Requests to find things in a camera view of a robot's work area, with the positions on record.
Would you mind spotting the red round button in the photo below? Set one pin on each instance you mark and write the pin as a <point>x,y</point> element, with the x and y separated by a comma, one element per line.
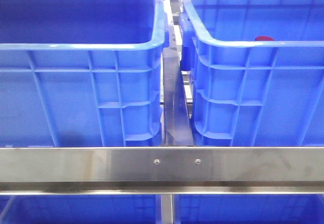
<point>264,38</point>

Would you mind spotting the large blue bin left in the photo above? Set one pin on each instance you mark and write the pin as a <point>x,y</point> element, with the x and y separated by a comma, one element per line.
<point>81,73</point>

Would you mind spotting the large blue bin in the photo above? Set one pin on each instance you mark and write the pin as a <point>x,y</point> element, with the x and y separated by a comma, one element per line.
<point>81,73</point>
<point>255,93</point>

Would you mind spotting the large blue bin right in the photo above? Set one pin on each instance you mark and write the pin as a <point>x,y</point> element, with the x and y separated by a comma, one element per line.
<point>255,93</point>

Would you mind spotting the blue bin lower right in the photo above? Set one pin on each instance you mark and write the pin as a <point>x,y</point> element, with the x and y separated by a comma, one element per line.
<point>290,208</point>

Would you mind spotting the blue bin lower left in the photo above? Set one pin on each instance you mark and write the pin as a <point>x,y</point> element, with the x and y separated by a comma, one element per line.
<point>83,209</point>

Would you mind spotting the steel divider rail centre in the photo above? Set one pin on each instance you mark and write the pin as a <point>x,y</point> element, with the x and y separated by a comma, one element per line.
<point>177,130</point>

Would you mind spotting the stainless steel front rail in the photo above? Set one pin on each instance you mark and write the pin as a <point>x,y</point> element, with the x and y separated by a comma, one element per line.
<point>162,170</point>

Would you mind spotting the steel vertical post lower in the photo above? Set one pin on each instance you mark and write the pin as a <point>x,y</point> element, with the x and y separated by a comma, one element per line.
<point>167,209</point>

